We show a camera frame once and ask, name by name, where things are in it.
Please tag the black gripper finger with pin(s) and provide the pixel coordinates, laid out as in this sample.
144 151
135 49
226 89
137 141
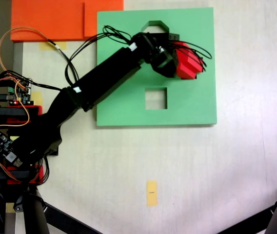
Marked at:
172 37
169 73

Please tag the red cross columnar block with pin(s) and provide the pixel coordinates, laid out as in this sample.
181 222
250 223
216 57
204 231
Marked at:
188 65

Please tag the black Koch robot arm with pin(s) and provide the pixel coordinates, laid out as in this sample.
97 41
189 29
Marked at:
104 73

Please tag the orange foam block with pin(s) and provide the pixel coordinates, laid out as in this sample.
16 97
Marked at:
48 19

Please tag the green shape sorter board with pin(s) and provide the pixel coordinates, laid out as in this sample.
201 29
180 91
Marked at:
189 109

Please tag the yellow masking tape strip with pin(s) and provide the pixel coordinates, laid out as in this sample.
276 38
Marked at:
45 46
9 207
38 96

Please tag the yellow printed tape label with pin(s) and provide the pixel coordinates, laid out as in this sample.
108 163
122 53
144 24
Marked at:
152 200

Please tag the red and black table clamp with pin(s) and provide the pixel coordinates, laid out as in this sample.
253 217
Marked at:
34 111
39 171

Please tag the black power circuit board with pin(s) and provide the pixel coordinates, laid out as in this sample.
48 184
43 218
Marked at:
4 146

